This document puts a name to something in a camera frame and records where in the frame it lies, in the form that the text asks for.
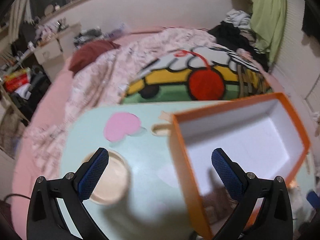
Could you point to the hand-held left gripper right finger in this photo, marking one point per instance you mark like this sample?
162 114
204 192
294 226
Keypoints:
228 177

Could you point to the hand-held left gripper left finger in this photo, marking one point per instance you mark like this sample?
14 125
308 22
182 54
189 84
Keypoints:
93 172

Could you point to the orange cardboard box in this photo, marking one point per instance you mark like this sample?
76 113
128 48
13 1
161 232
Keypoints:
240 140

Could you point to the mint green desktop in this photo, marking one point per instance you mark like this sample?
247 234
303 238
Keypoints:
145 155

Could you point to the pink bed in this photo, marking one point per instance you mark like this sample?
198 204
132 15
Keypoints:
50 100

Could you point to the small blue object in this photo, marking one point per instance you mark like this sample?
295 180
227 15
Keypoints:
313 198

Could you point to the cartoon printed blanket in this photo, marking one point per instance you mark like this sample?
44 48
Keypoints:
205 83

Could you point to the dark clothes pile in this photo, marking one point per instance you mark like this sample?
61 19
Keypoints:
37 82

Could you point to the pink floral quilt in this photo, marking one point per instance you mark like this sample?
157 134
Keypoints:
120 62

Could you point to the red packet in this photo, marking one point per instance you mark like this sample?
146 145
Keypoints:
16 81

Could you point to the dark red pillow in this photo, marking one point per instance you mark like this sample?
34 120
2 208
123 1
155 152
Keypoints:
87 52

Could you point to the white bedside cabinet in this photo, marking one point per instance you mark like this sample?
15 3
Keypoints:
47 52

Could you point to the black white striped clothes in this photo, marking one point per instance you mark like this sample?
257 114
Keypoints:
85 36

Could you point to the lavender patterned cloth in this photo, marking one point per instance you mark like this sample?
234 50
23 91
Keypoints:
116 31

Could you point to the pile of black clothes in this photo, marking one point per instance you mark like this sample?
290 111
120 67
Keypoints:
227 33

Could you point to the pile of white clothes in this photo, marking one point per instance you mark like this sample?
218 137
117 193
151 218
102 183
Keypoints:
237 16

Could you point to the round mirror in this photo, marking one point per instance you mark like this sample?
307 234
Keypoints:
48 9

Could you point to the green hanging garment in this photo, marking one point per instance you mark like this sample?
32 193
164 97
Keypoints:
267 12

